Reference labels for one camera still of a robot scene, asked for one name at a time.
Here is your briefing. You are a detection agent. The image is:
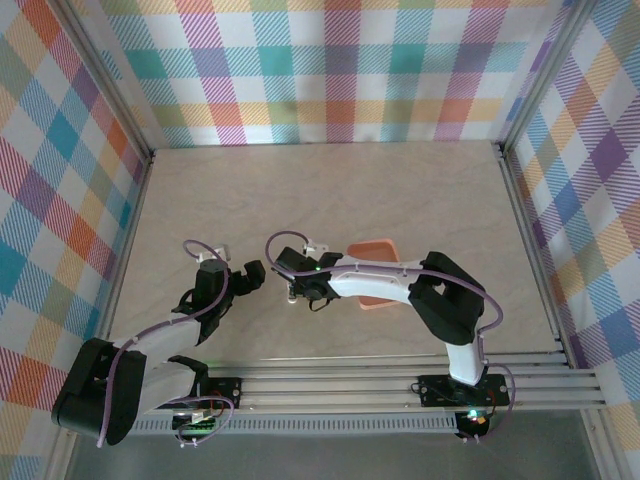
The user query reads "pink plastic tray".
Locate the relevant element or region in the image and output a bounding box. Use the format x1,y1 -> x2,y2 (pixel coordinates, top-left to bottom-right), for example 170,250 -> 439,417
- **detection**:
346,239 -> 402,312

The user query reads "wide aluminium base extrusion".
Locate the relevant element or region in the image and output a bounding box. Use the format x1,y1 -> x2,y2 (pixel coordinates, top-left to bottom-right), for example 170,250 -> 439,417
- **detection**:
53,352 -> 609,417

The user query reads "small controller board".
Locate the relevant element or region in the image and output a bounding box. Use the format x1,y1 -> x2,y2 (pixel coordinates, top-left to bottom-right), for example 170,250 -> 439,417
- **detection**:
455,407 -> 490,440
172,410 -> 224,439

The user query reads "aluminium table side rail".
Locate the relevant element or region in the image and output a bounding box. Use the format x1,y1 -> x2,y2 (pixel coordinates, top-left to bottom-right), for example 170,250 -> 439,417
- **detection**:
493,141 -> 576,369
102,148 -> 157,346

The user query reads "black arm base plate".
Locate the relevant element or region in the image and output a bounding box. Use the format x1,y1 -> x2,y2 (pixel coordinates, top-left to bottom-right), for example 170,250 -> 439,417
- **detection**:
417,372 -> 512,408
169,377 -> 245,411

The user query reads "grey slotted cable duct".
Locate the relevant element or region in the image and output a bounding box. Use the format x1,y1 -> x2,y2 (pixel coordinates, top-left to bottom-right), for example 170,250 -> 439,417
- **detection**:
132,415 -> 460,437

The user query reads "aluminium frame post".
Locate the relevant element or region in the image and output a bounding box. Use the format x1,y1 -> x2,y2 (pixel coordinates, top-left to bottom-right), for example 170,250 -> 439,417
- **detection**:
579,408 -> 617,480
44,434 -> 84,480
498,0 -> 594,155
49,0 -> 156,160

